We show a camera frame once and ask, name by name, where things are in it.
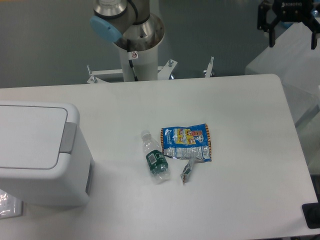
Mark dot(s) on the clear plastic bag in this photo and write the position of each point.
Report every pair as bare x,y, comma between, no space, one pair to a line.
10,206

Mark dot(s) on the silver robot arm blue cap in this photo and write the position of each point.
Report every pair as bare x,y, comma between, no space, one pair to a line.
130,24

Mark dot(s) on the white trash can lid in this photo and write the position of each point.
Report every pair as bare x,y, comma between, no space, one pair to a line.
31,136

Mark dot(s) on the clear bottle green label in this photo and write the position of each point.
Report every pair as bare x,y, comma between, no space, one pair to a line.
157,163

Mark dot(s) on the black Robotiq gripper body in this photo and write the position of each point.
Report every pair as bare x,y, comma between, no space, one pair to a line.
293,11

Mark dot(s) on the white pedestal base frame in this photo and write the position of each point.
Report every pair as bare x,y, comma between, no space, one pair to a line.
165,72

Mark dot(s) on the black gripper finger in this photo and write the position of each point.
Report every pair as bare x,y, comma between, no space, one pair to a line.
269,27
310,21

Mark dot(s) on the blue snack bag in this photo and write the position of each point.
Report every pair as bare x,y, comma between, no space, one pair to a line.
187,142

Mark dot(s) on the white trash can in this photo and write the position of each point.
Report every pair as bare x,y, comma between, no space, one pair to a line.
66,184

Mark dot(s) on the black object table corner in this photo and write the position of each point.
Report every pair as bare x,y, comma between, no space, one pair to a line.
311,212

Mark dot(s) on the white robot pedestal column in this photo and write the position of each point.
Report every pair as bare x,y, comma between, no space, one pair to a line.
139,65

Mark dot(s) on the small silver wrapper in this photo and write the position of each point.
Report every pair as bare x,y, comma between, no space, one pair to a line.
187,170

